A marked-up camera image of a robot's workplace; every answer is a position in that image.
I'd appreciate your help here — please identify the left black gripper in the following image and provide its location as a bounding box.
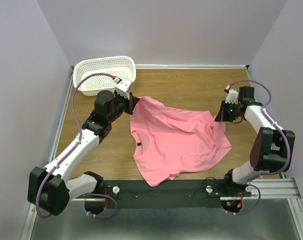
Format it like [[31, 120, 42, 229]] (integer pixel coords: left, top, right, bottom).
[[107, 91, 140, 123]]

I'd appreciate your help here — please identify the pink t shirt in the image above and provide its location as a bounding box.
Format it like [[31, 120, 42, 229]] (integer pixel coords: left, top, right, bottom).
[[130, 96, 232, 187]]

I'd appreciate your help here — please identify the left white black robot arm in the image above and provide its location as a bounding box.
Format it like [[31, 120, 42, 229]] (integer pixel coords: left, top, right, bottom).
[[27, 90, 140, 219]]

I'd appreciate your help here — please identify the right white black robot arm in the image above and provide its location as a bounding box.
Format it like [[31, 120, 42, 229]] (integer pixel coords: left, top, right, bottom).
[[215, 85, 296, 196]]

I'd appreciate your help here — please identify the white perforated plastic basket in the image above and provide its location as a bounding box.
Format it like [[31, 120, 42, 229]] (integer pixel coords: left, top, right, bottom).
[[73, 56, 136, 96]]

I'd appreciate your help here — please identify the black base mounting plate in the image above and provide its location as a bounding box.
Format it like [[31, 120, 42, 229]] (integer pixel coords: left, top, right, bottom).
[[103, 179, 252, 209]]

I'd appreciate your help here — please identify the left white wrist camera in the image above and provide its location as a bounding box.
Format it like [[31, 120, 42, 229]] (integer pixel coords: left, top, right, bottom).
[[113, 77, 134, 100]]

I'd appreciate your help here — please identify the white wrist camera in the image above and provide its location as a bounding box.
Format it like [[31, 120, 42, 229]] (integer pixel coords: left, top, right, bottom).
[[113, 77, 134, 100], [224, 85, 239, 104]]

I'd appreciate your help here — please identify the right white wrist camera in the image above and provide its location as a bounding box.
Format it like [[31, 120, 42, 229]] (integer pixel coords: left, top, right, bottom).
[[224, 85, 239, 104]]

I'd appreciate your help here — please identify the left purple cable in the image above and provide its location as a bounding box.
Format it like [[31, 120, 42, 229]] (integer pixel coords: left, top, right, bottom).
[[35, 73, 119, 220]]

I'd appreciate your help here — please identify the aluminium frame rail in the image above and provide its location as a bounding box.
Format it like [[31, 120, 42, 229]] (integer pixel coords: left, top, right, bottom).
[[21, 178, 303, 240]]

